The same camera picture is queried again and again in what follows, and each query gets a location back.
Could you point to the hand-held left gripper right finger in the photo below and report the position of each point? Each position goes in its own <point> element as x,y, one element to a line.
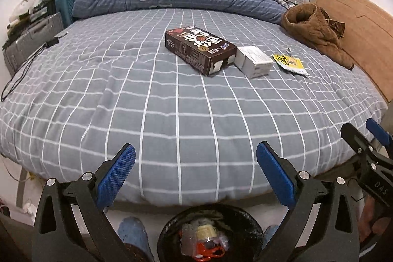
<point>276,176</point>

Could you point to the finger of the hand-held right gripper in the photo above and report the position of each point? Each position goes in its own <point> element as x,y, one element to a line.
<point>353,137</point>
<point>376,130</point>

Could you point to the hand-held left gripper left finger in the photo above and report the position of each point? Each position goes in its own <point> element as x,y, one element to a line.
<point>118,176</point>

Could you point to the black-lined trash bin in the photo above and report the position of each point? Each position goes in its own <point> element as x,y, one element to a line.
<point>172,225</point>

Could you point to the yellow paper tub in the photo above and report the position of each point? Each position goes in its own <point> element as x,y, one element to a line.
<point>206,233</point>

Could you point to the person's right hand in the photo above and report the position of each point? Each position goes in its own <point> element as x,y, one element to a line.
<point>370,219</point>

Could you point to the blue slipper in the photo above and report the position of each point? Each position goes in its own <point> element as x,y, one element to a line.
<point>270,233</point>
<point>132,234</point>

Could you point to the grey checked blanket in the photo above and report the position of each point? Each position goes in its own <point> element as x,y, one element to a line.
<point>153,114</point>

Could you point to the yellow flat packet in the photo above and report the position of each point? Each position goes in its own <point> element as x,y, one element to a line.
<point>291,62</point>

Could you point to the red plastic bag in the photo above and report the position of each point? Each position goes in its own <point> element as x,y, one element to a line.
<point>205,249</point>

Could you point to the wooden headboard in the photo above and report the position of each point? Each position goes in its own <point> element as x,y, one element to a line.
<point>362,22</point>

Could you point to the brown fleece jacket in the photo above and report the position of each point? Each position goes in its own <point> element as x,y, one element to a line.
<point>313,28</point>

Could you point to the white carton box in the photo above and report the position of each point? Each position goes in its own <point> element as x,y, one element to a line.
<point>253,61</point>

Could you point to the dark brown carton box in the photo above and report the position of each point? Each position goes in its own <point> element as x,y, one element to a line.
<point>196,47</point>

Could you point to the grey suitcase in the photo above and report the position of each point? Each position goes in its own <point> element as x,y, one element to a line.
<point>33,38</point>

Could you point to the white plush toy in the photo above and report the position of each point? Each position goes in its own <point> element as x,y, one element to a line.
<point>23,5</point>

